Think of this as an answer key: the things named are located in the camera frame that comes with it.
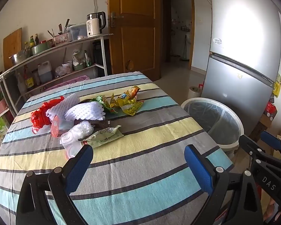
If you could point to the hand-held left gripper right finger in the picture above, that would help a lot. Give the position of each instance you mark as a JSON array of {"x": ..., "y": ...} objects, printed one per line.
[{"x": 197, "y": 167}]

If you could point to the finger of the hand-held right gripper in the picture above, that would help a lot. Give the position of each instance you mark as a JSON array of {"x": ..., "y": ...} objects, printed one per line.
[
  {"x": 270, "y": 140},
  {"x": 248, "y": 144}
]

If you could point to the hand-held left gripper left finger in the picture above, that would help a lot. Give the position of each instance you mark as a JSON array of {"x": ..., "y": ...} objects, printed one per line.
[{"x": 80, "y": 165}]

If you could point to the clear plastic cup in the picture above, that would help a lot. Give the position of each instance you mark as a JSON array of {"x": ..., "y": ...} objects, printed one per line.
[{"x": 69, "y": 144}]

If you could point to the pale green white wrapper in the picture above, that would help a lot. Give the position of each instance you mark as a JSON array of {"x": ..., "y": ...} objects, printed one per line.
[{"x": 103, "y": 137}]

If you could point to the white round waste bin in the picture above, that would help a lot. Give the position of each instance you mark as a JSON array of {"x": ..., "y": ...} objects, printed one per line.
[{"x": 215, "y": 121}]

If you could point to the clear bag with red strip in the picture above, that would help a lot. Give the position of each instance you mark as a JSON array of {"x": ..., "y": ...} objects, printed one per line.
[{"x": 55, "y": 126}]

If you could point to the dark brown snack wrapper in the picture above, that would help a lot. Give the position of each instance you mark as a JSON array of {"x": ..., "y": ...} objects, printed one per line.
[{"x": 103, "y": 121}]

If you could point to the white foam fruit net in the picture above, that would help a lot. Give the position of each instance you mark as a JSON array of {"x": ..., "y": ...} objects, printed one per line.
[
  {"x": 65, "y": 102},
  {"x": 86, "y": 111}
]

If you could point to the red plastic bag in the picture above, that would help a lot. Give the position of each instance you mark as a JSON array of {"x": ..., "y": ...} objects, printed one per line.
[{"x": 41, "y": 117}]

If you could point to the green snack bag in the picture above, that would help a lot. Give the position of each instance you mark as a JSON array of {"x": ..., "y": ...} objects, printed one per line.
[{"x": 100, "y": 99}]

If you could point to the yellow snack wrapper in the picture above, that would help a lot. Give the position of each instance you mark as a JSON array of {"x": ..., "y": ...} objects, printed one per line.
[{"x": 128, "y": 105}]

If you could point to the orange snack wrapper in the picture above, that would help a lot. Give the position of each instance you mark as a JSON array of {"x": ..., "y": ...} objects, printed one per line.
[{"x": 131, "y": 92}]

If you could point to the cardboard box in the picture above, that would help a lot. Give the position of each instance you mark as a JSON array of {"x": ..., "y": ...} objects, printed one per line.
[{"x": 262, "y": 126}]

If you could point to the red plastic packet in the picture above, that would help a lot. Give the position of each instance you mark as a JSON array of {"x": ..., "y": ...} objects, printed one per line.
[{"x": 270, "y": 109}]

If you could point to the striped tablecloth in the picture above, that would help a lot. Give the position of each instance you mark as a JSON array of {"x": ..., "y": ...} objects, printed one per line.
[{"x": 142, "y": 133}]

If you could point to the white paper roll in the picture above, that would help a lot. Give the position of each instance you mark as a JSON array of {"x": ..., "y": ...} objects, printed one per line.
[{"x": 194, "y": 93}]

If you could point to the pink plastic tray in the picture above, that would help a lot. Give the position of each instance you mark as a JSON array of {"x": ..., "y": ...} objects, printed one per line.
[{"x": 79, "y": 78}]

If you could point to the silver refrigerator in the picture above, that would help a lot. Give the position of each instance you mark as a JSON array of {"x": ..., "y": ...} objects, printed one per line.
[{"x": 243, "y": 51}]

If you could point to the clear knotted plastic bag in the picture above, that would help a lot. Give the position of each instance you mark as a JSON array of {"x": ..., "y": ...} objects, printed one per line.
[{"x": 60, "y": 71}]

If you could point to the oil bottle yellow label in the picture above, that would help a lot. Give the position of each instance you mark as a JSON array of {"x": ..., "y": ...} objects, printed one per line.
[{"x": 29, "y": 82}]

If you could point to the white plastic jug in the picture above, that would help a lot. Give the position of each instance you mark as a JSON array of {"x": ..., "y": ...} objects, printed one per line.
[{"x": 45, "y": 73}]

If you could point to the small green basket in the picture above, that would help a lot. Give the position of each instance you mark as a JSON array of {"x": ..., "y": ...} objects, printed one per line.
[{"x": 80, "y": 66}]

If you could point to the white plastic tub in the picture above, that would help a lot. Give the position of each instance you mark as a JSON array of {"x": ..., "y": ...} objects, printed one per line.
[{"x": 67, "y": 66}]

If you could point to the clear plastic bottle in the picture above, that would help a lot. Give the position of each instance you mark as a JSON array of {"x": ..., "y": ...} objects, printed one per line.
[{"x": 20, "y": 83}]

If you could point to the green packet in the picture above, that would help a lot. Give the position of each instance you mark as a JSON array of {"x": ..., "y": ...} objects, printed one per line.
[{"x": 87, "y": 59}]

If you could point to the white plastic bag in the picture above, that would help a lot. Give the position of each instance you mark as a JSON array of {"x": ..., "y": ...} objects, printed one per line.
[{"x": 78, "y": 57}]

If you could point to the metal shelf rack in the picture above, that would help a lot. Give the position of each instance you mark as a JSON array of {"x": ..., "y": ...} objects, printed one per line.
[{"x": 104, "y": 58}]

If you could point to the steel basin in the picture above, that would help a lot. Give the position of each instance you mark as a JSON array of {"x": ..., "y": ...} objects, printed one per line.
[{"x": 20, "y": 58}]

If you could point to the green enamel pot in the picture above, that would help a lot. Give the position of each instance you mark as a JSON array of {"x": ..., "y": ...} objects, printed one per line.
[{"x": 41, "y": 48}]

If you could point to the pink utensil basket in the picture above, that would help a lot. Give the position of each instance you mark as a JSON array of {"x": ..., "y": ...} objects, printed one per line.
[{"x": 60, "y": 39}]

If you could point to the clear storage box blue lid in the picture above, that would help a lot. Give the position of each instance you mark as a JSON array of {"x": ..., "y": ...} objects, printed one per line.
[{"x": 76, "y": 32}]

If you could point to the green sauce bottle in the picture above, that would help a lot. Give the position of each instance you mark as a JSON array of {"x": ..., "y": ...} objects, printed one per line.
[{"x": 31, "y": 41}]

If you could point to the dark sauce bottle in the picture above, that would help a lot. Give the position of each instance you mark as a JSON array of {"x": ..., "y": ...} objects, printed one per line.
[{"x": 36, "y": 39}]

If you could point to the brown wooden door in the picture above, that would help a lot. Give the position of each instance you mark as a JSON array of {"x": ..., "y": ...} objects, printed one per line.
[{"x": 135, "y": 39}]

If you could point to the wooden cutting board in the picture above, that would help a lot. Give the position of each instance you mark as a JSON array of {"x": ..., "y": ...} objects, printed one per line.
[{"x": 13, "y": 44}]

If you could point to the white electric kettle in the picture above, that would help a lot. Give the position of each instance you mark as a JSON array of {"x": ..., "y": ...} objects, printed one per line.
[{"x": 93, "y": 27}]

